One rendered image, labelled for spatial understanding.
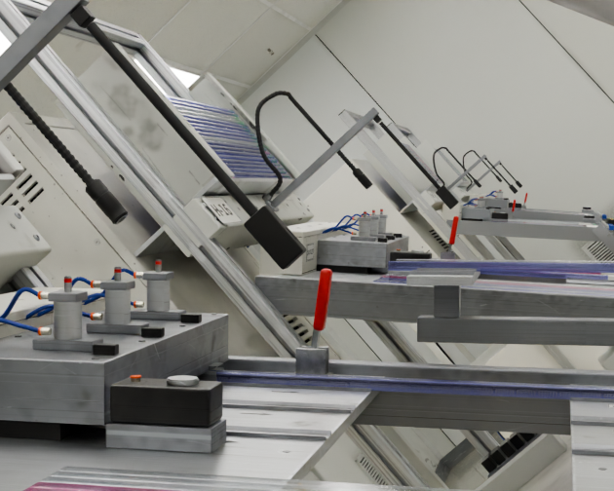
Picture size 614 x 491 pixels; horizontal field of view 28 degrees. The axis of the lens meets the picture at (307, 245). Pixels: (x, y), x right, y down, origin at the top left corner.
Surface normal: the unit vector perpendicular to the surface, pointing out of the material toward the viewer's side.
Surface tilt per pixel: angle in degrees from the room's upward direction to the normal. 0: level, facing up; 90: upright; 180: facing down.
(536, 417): 90
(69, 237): 90
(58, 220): 90
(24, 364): 90
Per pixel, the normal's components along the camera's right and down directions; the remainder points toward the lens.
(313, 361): -0.21, 0.05
